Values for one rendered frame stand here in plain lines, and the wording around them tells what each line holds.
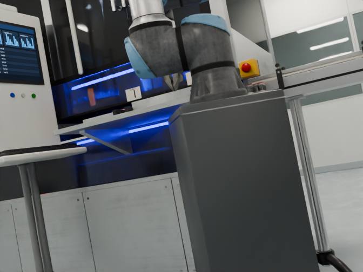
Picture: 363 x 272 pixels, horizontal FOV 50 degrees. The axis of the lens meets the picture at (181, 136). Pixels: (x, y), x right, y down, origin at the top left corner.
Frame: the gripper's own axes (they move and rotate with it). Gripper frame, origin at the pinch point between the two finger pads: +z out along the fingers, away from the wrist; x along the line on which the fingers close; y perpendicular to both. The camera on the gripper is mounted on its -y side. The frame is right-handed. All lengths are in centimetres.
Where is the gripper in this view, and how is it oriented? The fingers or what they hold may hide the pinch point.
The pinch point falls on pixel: (173, 87)
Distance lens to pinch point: 144.3
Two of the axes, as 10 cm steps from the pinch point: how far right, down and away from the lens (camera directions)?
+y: 4.2, -0.7, 9.0
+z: 1.8, 9.8, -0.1
